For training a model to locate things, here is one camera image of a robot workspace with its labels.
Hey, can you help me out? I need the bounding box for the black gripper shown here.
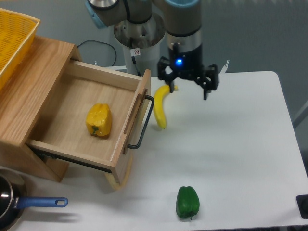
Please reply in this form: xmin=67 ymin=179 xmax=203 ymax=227
xmin=157 ymin=42 xmax=219 ymax=100

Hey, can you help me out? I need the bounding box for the yellow bell pepper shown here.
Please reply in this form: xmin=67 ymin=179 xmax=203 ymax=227
xmin=85 ymin=103 xmax=112 ymax=139

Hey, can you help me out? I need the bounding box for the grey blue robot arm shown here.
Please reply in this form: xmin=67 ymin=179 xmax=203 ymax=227
xmin=86 ymin=0 xmax=219 ymax=99

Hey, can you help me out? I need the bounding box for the green bell pepper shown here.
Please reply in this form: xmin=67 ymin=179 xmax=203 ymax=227
xmin=176 ymin=186 xmax=200 ymax=220

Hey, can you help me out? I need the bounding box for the open wooden top drawer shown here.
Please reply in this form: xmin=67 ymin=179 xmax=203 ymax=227
xmin=27 ymin=61 xmax=151 ymax=184

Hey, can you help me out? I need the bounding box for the wooden drawer cabinet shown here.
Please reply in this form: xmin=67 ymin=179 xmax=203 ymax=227
xmin=0 ymin=35 xmax=134 ymax=192

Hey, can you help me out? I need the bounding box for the yellow banana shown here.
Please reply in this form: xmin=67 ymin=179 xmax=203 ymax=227
xmin=153 ymin=85 xmax=170 ymax=129

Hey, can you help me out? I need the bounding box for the yellow plastic basket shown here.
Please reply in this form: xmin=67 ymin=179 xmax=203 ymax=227
xmin=0 ymin=8 xmax=40 ymax=89

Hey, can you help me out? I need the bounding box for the black device at table edge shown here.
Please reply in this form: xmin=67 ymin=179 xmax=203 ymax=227
xmin=296 ymin=194 xmax=308 ymax=219

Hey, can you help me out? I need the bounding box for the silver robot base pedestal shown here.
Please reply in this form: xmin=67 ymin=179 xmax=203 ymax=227
xmin=114 ymin=13 xmax=165 ymax=77

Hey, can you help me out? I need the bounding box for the black floor cable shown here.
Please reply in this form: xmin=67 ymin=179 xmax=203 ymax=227
xmin=77 ymin=39 xmax=117 ymax=67

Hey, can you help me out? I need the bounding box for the black metal drawer handle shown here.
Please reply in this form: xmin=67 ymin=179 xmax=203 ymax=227
xmin=127 ymin=94 xmax=154 ymax=150

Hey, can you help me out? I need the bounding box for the blue handled frying pan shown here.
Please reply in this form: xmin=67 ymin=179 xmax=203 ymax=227
xmin=0 ymin=169 xmax=68 ymax=231

